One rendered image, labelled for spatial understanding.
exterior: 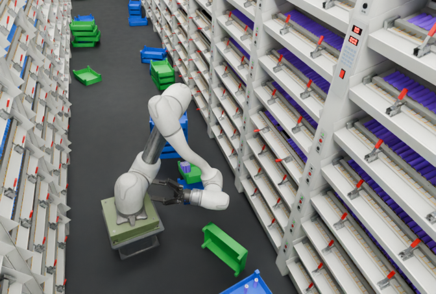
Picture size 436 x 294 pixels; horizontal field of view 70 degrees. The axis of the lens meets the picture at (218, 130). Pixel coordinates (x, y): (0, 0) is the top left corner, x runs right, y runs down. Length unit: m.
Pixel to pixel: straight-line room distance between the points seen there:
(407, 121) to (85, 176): 2.29
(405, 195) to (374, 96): 0.34
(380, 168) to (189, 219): 1.47
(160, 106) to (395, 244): 1.06
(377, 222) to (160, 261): 1.35
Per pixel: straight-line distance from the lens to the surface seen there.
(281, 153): 1.77
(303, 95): 1.48
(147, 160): 1.90
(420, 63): 1.04
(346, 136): 1.31
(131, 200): 1.87
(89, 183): 2.68
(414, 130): 1.10
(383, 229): 1.32
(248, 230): 2.31
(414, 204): 1.16
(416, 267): 1.28
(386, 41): 1.12
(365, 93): 1.21
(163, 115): 1.45
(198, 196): 1.72
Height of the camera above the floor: 1.88
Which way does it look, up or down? 38 degrees down
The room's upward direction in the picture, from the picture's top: 4 degrees clockwise
